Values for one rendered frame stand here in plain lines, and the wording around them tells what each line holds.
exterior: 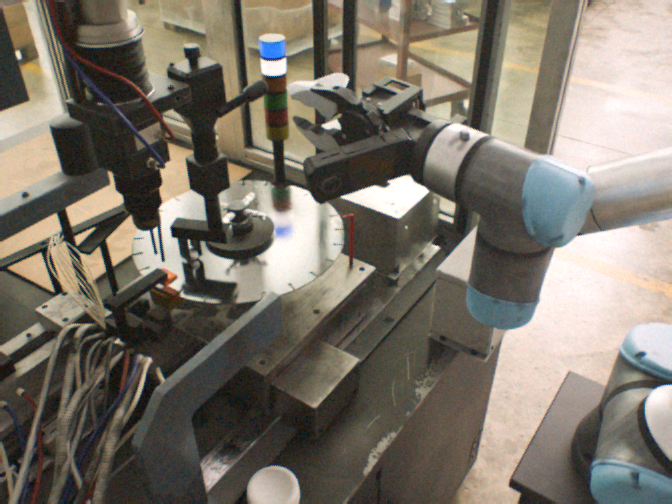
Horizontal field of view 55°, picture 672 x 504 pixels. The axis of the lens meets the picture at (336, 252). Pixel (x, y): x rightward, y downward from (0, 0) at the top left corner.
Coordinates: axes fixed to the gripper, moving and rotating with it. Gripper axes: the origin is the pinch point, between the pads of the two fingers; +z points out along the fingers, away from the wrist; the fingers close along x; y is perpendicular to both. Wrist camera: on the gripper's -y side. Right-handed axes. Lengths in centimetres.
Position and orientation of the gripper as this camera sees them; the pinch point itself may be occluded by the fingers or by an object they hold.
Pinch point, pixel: (294, 108)
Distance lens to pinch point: 78.9
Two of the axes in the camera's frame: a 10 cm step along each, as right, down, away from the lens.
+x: -1.1, -7.2, -6.9
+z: -7.2, -4.2, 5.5
